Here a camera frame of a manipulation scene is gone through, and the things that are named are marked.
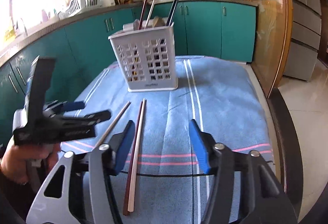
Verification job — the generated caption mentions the teal lower cabinets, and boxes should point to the teal lower cabinets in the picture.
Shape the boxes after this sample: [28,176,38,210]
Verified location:
[1,0,256,144]

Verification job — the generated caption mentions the white dish rack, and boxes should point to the white dish rack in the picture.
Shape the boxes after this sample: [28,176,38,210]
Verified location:
[57,0,101,20]

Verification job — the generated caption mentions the beige chopstick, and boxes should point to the beige chopstick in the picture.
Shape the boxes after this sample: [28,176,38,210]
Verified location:
[94,101,131,148]

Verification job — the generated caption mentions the blue striped table cloth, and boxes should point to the blue striped table cloth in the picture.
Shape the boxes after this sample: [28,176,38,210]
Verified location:
[71,56,275,223]

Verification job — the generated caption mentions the black chopstick in holder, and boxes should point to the black chopstick in holder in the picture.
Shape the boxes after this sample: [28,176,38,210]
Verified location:
[166,0,179,26]

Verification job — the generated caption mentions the white chopstick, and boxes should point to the white chopstick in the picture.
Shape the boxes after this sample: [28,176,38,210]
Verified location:
[144,0,156,29]
[127,99,146,213]

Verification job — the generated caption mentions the dark red chopstick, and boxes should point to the dark red chopstick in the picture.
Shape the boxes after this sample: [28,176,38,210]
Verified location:
[123,101,143,216]
[138,0,148,30]

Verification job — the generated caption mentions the white chopstick in holder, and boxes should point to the white chopstick in holder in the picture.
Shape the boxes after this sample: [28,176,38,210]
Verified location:
[144,0,156,29]

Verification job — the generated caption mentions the person's left hand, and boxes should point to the person's left hand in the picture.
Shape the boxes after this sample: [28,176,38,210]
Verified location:
[1,138,61,184]

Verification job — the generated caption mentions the silver refrigerator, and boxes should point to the silver refrigerator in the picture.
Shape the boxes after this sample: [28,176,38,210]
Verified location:
[284,0,321,81]

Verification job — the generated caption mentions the glass wooden door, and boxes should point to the glass wooden door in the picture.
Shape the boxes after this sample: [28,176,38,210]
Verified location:
[248,0,292,97]

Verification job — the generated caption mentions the white perforated utensil holder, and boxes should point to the white perforated utensil holder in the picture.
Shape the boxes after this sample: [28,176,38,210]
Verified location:
[108,25,179,92]

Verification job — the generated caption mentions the dark red chopstick in holder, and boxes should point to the dark red chopstick in holder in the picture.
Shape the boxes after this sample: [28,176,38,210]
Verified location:
[138,0,148,30]

